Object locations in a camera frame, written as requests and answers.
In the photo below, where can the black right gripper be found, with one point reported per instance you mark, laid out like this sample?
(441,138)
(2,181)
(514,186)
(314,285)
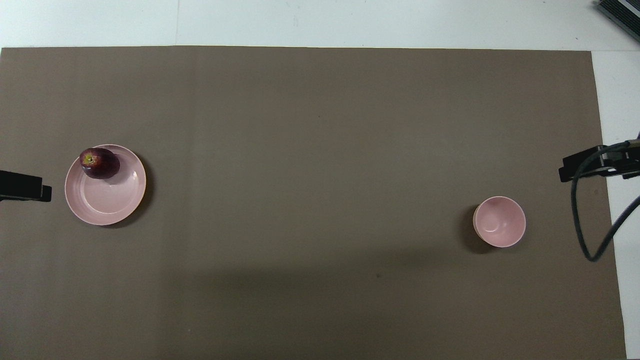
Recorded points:
(625,160)

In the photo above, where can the dark red apple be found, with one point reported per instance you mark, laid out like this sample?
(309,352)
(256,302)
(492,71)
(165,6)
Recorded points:
(102,165)

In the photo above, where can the pink bowl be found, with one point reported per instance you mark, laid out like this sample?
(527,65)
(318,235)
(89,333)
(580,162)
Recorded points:
(500,222)

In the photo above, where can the pink plate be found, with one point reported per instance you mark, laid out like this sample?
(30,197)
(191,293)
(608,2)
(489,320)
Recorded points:
(110,195)

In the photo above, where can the dark grey ribbed device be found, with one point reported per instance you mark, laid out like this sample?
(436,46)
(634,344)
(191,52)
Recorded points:
(622,11)

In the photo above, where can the brown table mat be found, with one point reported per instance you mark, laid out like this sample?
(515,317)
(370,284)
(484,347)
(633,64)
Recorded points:
(320,150)

